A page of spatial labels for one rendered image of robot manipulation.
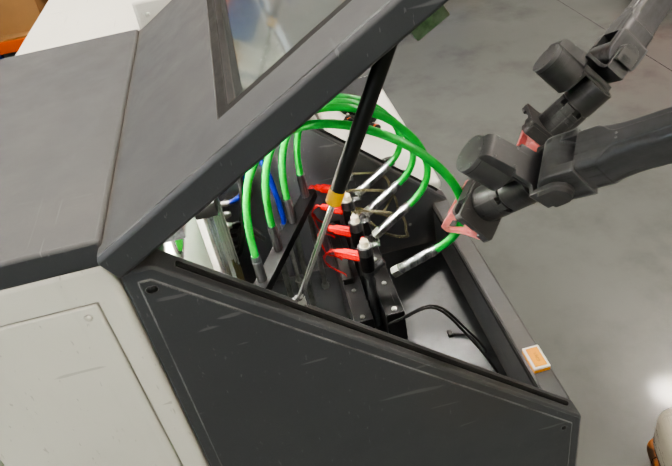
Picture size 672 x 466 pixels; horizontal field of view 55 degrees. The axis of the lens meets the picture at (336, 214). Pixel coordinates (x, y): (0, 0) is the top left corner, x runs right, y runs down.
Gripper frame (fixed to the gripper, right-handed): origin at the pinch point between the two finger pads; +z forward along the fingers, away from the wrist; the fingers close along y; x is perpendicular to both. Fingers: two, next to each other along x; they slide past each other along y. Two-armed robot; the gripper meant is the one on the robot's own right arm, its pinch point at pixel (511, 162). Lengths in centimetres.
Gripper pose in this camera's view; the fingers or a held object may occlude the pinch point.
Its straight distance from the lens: 120.1
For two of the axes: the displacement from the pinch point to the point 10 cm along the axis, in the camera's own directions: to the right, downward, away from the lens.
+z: -6.0, 6.1, 5.2
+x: -0.8, 5.9, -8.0
